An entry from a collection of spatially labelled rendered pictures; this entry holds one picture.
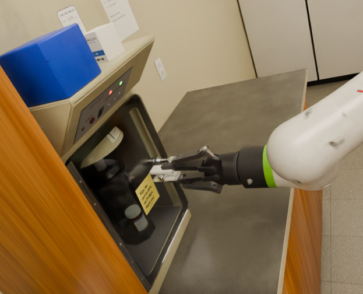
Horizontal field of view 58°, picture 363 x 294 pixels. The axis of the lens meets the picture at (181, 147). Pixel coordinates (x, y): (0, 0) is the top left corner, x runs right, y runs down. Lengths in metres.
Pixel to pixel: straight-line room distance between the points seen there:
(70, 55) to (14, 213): 0.30
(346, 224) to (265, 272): 1.40
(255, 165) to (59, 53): 0.42
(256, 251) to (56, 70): 0.65
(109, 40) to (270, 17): 3.00
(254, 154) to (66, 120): 0.37
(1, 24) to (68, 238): 0.37
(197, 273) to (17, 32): 0.68
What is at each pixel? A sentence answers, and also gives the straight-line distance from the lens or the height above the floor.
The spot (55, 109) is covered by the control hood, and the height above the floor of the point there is 1.50.
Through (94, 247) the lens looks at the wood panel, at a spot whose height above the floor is 1.27.
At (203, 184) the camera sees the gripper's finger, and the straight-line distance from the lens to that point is 0.80.
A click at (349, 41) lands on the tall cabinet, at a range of 3.66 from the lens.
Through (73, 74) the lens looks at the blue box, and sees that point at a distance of 0.55.
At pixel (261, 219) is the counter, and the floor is 0.94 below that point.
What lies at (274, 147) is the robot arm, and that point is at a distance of 0.55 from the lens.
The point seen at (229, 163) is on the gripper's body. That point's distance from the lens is 0.71.
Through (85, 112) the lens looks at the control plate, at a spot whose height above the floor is 1.47.
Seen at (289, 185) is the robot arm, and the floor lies 1.18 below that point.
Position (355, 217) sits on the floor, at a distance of 2.26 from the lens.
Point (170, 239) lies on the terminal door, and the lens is 0.94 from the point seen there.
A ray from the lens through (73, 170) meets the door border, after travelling 0.65.
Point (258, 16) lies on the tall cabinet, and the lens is 3.62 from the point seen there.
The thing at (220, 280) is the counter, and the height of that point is 0.94.
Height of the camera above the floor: 1.63
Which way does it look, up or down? 28 degrees down
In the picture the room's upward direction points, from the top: 23 degrees counter-clockwise
